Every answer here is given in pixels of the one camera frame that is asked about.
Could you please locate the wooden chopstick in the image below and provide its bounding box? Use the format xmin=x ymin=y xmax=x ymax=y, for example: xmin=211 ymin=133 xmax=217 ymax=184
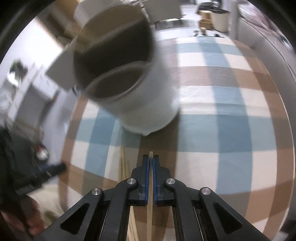
xmin=147 ymin=151 xmax=154 ymax=241
xmin=118 ymin=146 xmax=125 ymax=182

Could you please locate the person's left hand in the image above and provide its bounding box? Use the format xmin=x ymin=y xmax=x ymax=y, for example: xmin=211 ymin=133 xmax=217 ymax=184
xmin=1 ymin=196 xmax=45 ymax=240

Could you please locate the plaid checkered tablecloth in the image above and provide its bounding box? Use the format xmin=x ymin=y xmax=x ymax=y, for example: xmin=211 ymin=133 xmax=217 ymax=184
xmin=59 ymin=37 xmax=295 ymax=238

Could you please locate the potted green plant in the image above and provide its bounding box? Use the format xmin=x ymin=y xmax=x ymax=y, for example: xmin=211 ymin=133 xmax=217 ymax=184
xmin=10 ymin=59 xmax=28 ymax=80

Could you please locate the beige armchair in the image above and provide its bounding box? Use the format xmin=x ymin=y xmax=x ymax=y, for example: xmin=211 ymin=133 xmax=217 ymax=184
xmin=142 ymin=0 xmax=182 ymax=23
xmin=46 ymin=37 xmax=77 ymax=91

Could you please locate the white utensil holder cylinder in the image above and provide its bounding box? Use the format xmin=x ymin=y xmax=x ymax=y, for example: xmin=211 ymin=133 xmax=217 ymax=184
xmin=73 ymin=4 xmax=180 ymax=136

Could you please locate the white trash bin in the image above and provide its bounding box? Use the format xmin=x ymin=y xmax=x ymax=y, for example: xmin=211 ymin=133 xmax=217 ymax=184
xmin=211 ymin=9 xmax=230 ymax=33

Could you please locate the cardboard box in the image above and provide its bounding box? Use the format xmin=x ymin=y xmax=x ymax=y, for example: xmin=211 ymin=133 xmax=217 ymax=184
xmin=199 ymin=11 xmax=213 ymax=30

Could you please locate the grey sofa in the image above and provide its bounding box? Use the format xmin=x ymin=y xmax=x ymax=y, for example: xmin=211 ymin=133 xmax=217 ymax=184
xmin=231 ymin=0 xmax=296 ymax=77

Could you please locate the beige armchair far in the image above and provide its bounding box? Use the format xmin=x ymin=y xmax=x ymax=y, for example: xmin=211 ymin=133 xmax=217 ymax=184
xmin=142 ymin=0 xmax=182 ymax=23

